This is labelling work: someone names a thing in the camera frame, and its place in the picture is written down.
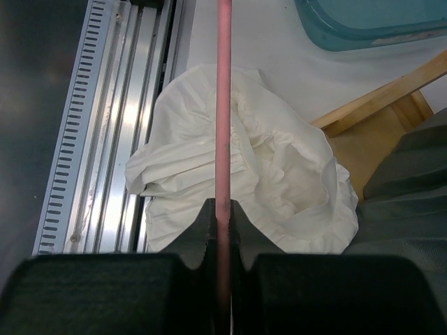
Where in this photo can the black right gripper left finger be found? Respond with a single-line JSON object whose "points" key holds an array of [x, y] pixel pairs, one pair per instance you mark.
{"points": [[197, 245]]}

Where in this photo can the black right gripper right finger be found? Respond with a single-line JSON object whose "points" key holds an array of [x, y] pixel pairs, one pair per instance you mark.
{"points": [[249, 240]]}

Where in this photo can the white skirt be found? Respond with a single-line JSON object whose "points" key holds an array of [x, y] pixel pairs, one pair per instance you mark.
{"points": [[283, 172]]}

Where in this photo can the pink clothes hanger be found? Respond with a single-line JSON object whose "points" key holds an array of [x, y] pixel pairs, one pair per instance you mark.
{"points": [[222, 164]]}

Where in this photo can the grey pleated skirt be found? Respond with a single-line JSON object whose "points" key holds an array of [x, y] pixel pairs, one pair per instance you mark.
{"points": [[404, 210]]}

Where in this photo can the wooden clothes rack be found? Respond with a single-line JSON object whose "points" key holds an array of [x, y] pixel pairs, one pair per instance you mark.
{"points": [[363, 132]]}

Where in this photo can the teal plastic basin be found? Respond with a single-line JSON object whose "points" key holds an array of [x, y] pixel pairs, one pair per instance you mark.
{"points": [[344, 25]]}

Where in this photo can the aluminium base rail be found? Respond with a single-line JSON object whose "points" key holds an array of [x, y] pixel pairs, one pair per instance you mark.
{"points": [[138, 61]]}

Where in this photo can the white slotted cable duct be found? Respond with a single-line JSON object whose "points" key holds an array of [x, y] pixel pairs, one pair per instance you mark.
{"points": [[102, 20]]}

